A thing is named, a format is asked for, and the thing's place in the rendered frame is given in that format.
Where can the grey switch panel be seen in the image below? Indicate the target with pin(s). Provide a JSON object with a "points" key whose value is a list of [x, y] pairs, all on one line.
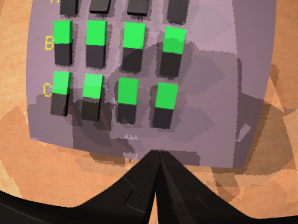
{"points": [[123, 77]]}

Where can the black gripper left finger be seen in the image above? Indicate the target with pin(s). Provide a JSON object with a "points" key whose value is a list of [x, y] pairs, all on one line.
{"points": [[128, 201]]}

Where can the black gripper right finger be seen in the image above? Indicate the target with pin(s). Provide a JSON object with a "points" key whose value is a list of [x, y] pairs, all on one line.
{"points": [[183, 199]]}

